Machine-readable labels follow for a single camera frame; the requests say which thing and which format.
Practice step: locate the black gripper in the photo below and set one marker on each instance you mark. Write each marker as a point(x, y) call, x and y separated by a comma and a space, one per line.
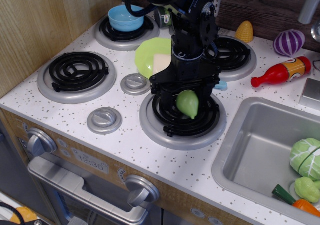
point(184, 72)

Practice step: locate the green toy pear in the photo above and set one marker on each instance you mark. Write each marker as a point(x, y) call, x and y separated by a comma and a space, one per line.
point(187, 102)

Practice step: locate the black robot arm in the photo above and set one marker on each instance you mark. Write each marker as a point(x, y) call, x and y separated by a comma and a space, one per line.
point(193, 21)

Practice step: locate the blue plastic bowl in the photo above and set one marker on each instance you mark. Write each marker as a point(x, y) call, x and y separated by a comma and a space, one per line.
point(123, 21)

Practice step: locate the front right black burner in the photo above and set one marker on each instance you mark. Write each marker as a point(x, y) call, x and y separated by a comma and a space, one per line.
point(176, 131)

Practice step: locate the black burner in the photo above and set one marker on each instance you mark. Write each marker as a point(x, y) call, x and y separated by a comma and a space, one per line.
point(116, 40)
point(236, 59)
point(176, 131)
point(76, 77)

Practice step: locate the cream toy milk jug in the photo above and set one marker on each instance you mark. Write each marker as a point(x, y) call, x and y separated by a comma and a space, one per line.
point(160, 63)

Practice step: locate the silver stove knob middle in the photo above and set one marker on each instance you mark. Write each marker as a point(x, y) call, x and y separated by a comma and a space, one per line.
point(135, 84)

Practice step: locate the silver stove knob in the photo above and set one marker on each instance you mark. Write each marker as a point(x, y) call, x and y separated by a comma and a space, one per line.
point(135, 84)
point(104, 121)

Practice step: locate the light green plate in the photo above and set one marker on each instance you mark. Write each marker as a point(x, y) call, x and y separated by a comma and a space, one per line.
point(144, 55)

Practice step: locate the back right black burner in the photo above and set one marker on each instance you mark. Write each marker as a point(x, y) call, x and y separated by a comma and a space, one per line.
point(236, 59)

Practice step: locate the green toy can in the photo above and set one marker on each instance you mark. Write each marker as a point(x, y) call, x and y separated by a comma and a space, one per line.
point(162, 17)

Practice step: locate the yellow toy corn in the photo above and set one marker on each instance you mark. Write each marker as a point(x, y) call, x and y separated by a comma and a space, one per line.
point(245, 32)

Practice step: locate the silver stove knob front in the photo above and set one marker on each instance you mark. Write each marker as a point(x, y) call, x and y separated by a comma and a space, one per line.
point(104, 121)

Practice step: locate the back left black burner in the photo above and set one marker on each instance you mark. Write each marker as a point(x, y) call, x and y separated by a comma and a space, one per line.
point(116, 40)

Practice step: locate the silver sink basin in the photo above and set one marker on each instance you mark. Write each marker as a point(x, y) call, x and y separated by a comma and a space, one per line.
point(255, 154)

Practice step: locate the red toy ketchup bottle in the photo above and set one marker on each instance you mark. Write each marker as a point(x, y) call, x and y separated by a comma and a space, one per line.
point(284, 72)

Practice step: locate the right silver oven dial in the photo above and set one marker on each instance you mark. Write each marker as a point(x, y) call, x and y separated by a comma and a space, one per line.
point(140, 190)

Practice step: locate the silver oven dial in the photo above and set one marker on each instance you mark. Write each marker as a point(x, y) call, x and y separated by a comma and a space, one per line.
point(140, 190)
point(40, 143)

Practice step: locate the front left black burner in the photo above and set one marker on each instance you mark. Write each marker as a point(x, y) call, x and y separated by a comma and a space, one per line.
point(76, 77)

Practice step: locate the purple toy onion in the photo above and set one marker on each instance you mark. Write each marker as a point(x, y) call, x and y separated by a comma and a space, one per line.
point(289, 42)

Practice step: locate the oven clock display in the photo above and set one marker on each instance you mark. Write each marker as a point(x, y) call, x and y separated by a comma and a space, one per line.
point(91, 161)

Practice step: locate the silver faucet base block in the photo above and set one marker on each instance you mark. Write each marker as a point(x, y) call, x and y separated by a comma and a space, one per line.
point(310, 96)

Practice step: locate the green toy cabbage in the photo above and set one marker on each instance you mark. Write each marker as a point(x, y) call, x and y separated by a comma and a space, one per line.
point(305, 158)

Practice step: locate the orange toy carrot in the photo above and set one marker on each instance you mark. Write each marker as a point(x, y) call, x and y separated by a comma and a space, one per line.
point(301, 204)

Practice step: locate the silver faucet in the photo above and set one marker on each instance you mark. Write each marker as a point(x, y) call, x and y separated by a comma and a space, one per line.
point(306, 15)

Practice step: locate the left silver oven dial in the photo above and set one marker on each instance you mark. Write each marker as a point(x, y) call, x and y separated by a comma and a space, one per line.
point(40, 143)

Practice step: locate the small green toy vegetable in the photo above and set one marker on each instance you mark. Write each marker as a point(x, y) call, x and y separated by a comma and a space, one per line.
point(307, 189)

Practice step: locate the yellow toy on floor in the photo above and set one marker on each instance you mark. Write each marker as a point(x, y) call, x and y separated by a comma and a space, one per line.
point(27, 215)

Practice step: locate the blue toy knife handle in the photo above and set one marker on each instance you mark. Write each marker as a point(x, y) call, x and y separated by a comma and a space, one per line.
point(222, 85)

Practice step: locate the silver oven door handle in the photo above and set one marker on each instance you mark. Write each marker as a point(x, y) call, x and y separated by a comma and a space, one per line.
point(77, 204)

